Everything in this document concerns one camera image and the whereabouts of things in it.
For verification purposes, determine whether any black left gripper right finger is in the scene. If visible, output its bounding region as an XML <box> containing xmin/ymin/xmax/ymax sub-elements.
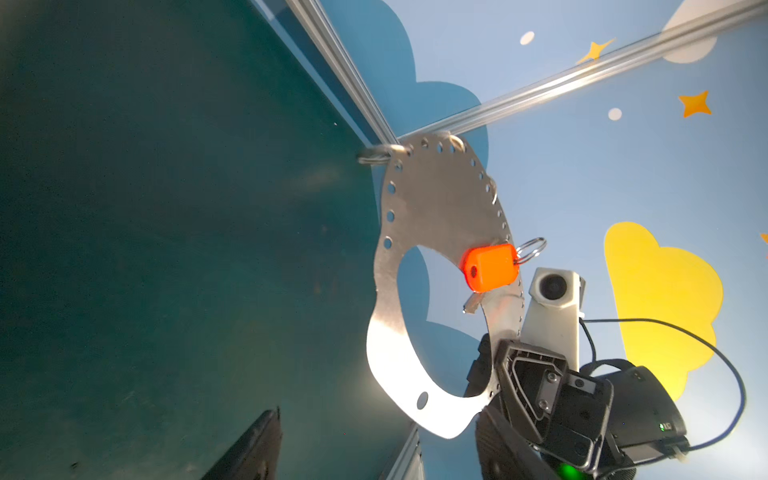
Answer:
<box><xmin>475</xmin><ymin>405</ymin><xmax>559</xmax><ymax>480</ymax></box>

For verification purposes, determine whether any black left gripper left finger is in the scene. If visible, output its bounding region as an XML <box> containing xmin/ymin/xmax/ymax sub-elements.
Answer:
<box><xmin>201</xmin><ymin>408</ymin><xmax>283</xmax><ymax>480</ymax></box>

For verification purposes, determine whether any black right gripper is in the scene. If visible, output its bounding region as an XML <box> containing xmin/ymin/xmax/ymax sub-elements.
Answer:
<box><xmin>465</xmin><ymin>335</ymin><xmax>613</xmax><ymax>471</ymax></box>

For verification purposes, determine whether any red key tag with keyring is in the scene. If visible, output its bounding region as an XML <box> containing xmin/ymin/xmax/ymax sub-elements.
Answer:
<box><xmin>459</xmin><ymin>237</ymin><xmax>547</xmax><ymax>294</ymax></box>

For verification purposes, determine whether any grey perforated metal ring plate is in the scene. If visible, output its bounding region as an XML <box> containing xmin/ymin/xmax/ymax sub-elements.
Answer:
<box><xmin>366</xmin><ymin>133</ymin><xmax>515</xmax><ymax>439</ymax></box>

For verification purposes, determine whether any small silver keyring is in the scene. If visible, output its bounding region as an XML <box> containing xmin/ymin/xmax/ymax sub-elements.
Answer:
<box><xmin>447</xmin><ymin>133</ymin><xmax>466</xmax><ymax>153</ymax></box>
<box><xmin>486</xmin><ymin>177</ymin><xmax>498</xmax><ymax>205</ymax></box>
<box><xmin>356</xmin><ymin>144</ymin><xmax>410</xmax><ymax>165</ymax></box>

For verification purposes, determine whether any silver metal key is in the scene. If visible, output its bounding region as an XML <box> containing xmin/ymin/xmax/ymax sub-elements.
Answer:
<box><xmin>462</xmin><ymin>292</ymin><xmax>485</xmax><ymax>314</ymax></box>

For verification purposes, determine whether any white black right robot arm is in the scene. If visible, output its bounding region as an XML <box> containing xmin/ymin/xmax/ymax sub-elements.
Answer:
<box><xmin>465</xmin><ymin>337</ymin><xmax>689</xmax><ymax>479</ymax></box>

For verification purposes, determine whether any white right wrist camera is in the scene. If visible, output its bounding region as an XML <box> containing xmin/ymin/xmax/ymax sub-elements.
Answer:
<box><xmin>521</xmin><ymin>267</ymin><xmax>585</xmax><ymax>370</ymax></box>

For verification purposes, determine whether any aluminium frame right post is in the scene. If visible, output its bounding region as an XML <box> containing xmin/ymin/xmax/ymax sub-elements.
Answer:
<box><xmin>407</xmin><ymin>1</ymin><xmax>767</xmax><ymax>137</ymax></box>

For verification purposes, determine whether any aluminium frame back rail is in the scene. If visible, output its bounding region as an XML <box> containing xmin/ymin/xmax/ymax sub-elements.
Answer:
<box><xmin>251</xmin><ymin>0</ymin><xmax>398</xmax><ymax>145</ymax></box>

